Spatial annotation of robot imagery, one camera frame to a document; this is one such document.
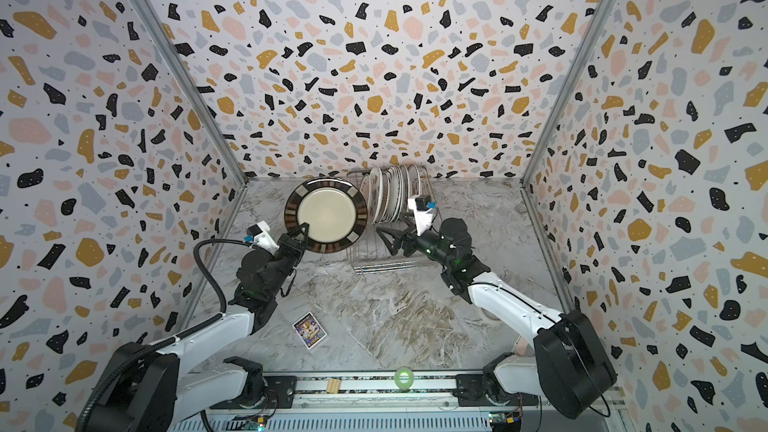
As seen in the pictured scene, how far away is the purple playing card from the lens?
32.5 inches

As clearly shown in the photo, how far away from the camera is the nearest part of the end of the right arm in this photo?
0.69 meters

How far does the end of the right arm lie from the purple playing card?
0.34m
